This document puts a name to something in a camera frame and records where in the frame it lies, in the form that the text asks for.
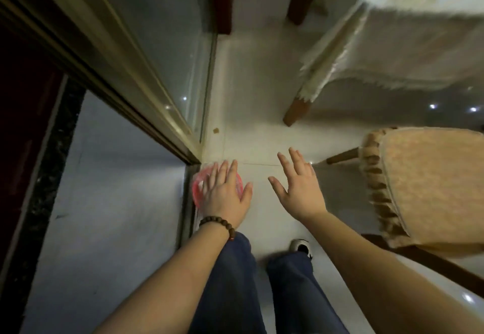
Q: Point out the tan fringed seat cushion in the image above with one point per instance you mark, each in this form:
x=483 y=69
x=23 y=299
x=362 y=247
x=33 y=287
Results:
x=431 y=182

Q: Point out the person's right hand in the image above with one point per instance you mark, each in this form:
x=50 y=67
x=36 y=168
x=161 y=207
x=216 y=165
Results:
x=302 y=197

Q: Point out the red plastic waste basket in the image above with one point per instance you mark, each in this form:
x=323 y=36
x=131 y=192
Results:
x=197 y=190

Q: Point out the gold framed glass sliding door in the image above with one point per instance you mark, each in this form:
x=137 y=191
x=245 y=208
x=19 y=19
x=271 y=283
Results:
x=151 y=43

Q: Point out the blue jeans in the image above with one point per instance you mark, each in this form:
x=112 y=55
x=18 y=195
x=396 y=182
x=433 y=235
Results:
x=234 y=288

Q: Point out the dining table with cream tablecloth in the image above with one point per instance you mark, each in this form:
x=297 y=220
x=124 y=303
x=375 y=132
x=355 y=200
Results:
x=397 y=54

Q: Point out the person's left hand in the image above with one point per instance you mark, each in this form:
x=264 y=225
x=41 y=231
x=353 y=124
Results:
x=225 y=201

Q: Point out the person's right forearm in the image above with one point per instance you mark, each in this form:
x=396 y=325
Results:
x=378 y=277

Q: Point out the person's left forearm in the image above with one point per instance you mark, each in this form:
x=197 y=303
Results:
x=170 y=288

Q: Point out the metal sliding door track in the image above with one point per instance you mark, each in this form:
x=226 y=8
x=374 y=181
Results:
x=188 y=216

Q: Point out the person's right sneaker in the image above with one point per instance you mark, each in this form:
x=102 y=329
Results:
x=300 y=248

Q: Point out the wooden chair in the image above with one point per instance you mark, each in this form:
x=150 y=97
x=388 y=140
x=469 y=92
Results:
x=342 y=156

